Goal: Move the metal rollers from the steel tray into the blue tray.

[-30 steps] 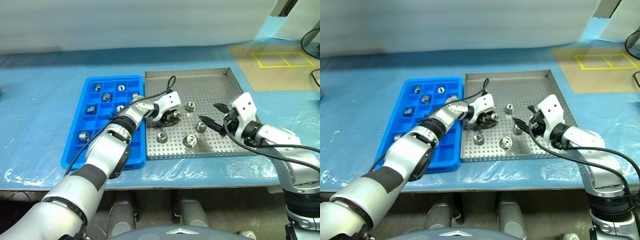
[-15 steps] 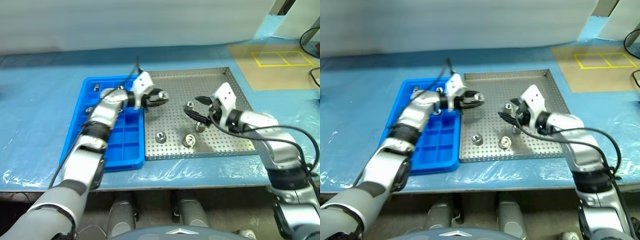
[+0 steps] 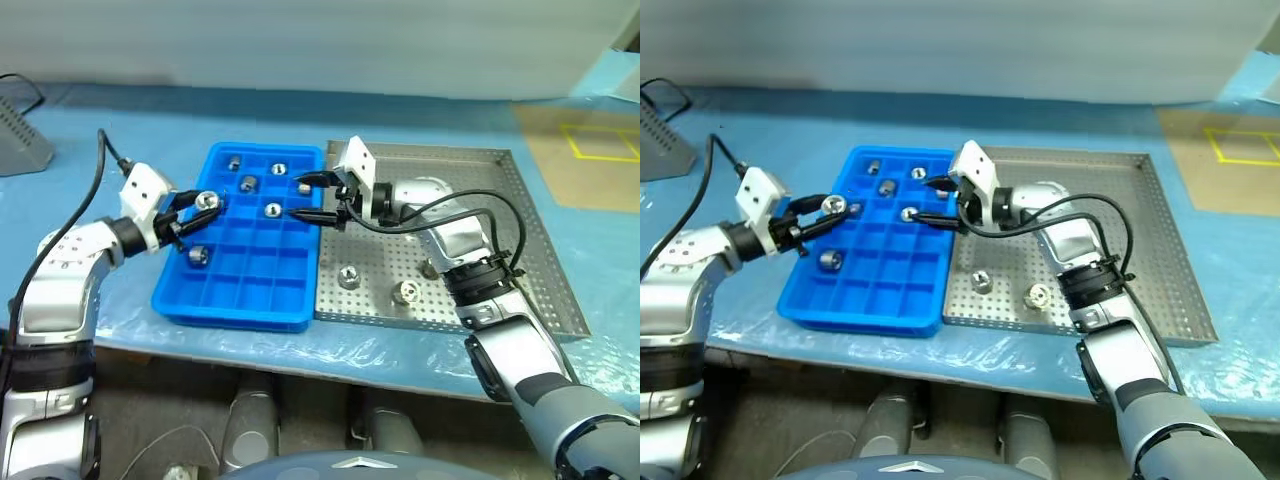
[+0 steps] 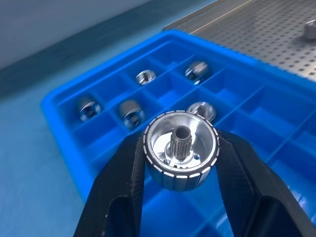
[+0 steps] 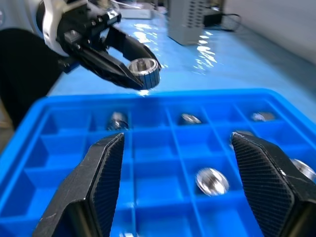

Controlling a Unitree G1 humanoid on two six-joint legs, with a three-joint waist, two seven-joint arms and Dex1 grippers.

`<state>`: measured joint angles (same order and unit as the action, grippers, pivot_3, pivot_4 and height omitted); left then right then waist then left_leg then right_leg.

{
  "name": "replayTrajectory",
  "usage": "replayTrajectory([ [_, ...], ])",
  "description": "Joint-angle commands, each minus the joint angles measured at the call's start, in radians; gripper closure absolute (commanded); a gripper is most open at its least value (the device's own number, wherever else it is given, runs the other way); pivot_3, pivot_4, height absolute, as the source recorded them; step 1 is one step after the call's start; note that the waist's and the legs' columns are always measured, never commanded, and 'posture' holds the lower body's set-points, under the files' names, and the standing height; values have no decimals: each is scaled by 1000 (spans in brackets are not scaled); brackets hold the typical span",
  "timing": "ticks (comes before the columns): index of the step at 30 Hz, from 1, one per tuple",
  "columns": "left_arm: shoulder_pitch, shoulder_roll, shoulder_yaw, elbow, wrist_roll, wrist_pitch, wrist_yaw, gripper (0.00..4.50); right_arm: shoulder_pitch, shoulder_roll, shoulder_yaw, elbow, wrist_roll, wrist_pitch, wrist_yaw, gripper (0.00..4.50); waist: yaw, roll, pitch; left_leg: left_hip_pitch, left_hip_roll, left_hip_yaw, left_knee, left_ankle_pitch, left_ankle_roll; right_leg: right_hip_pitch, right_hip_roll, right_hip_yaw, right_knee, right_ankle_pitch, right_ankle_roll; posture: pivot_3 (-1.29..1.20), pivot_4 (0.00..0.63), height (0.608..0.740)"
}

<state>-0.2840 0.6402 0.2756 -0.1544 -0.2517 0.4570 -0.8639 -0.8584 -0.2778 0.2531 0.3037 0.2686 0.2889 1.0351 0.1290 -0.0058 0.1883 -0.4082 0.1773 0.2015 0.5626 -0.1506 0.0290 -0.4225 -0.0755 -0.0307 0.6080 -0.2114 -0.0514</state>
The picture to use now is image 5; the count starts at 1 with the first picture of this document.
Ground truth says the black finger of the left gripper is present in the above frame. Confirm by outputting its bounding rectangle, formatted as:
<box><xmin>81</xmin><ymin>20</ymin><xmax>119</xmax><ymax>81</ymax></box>
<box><xmin>104</xmin><ymin>25</ymin><xmax>162</xmax><ymax>71</ymax></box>
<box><xmin>71</xmin><ymin>45</ymin><xmax>144</xmax><ymax>89</ymax></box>

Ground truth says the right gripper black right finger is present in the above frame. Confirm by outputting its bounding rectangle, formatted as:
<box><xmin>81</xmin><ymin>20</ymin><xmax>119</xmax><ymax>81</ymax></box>
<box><xmin>230</xmin><ymin>131</ymin><xmax>316</xmax><ymax>237</ymax></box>

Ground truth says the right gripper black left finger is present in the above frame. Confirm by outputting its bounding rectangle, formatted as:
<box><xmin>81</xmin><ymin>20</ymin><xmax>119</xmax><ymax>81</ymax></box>
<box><xmin>33</xmin><ymin>132</ymin><xmax>125</xmax><ymax>237</ymax></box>

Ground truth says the silver metal ring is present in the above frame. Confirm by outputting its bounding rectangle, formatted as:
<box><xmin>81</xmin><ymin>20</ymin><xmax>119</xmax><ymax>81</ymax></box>
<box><xmin>127</xmin><ymin>57</ymin><xmax>161</xmax><ymax>90</ymax></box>

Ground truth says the blue compartment tray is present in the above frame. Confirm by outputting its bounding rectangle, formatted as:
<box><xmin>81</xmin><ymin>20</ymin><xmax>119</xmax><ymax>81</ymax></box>
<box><xmin>0</xmin><ymin>88</ymin><xmax>316</xmax><ymax>237</ymax></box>

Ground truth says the flat grey device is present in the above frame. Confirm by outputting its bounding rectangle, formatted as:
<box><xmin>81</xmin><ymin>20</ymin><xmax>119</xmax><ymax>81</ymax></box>
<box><xmin>116</xmin><ymin>6</ymin><xmax>152</xmax><ymax>20</ymax></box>

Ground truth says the ribbed metal roller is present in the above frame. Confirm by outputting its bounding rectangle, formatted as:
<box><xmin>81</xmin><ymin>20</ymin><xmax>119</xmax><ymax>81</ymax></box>
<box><xmin>289</xmin><ymin>158</ymin><xmax>316</xmax><ymax>184</ymax></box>
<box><xmin>229</xmin><ymin>130</ymin><xmax>256</xmax><ymax>150</ymax></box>
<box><xmin>250</xmin><ymin>112</ymin><xmax>275</xmax><ymax>122</ymax></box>
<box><xmin>195</xmin><ymin>167</ymin><xmax>230</xmax><ymax>197</ymax></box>
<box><xmin>178</xmin><ymin>113</ymin><xmax>202</xmax><ymax>125</ymax></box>
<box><xmin>106</xmin><ymin>111</ymin><xmax>129</xmax><ymax>131</ymax></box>

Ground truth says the grey vented metal box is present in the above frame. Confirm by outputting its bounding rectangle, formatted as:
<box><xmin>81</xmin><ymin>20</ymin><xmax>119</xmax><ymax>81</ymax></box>
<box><xmin>167</xmin><ymin>0</ymin><xmax>207</xmax><ymax>46</ymax></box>

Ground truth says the black power adapter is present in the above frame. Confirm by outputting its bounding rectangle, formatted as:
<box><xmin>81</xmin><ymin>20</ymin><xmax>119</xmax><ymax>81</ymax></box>
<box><xmin>202</xmin><ymin>9</ymin><xmax>223</xmax><ymax>28</ymax></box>

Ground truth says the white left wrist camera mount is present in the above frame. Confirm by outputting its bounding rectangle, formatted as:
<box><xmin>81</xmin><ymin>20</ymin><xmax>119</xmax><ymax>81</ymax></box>
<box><xmin>42</xmin><ymin>0</ymin><xmax>87</xmax><ymax>58</ymax></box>

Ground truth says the black power cable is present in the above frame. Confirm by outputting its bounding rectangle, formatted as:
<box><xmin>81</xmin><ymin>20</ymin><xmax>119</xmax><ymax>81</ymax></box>
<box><xmin>206</xmin><ymin>6</ymin><xmax>242</xmax><ymax>33</ymax></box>

